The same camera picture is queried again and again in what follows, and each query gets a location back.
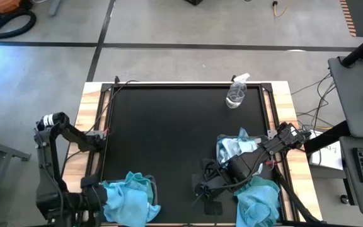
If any grey keyboard tray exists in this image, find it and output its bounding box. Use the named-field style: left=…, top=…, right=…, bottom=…
left=338, top=136, right=363, bottom=217

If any black monitor pole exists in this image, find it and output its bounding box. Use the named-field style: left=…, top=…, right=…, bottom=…
left=340, top=26, right=363, bottom=68

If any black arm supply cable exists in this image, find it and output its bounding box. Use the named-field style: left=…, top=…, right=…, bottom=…
left=85, top=75, right=138, bottom=135

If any yellow power cable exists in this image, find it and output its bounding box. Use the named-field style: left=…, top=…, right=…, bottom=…
left=271, top=0, right=293, bottom=18

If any orange shop vacuum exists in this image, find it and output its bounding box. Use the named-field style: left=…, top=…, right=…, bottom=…
left=0, top=0, right=33, bottom=15

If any black metal table frame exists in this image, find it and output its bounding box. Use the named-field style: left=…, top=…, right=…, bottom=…
left=47, top=75, right=324, bottom=227

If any white paper sheet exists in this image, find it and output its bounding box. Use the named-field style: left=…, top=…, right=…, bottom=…
left=307, top=128, right=343, bottom=171

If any clear spray bottle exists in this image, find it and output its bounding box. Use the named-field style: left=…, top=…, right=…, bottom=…
left=225, top=73, right=251, bottom=110

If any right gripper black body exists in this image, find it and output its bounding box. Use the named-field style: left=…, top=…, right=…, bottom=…
left=197, top=172, right=238, bottom=201

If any grey metal bar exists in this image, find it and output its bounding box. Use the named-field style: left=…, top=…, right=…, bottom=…
left=47, top=0, right=63, bottom=17

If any grey desk shelf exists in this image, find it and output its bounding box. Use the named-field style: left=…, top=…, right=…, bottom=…
left=327, top=55, right=363, bottom=139

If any blue thin cloth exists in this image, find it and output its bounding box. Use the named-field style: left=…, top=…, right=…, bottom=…
left=236, top=127, right=251, bottom=143

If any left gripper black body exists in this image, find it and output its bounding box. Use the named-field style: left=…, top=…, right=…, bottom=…
left=80, top=184, right=107, bottom=211

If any black vacuum hose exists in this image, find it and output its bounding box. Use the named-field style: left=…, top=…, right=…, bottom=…
left=0, top=9, right=37, bottom=40

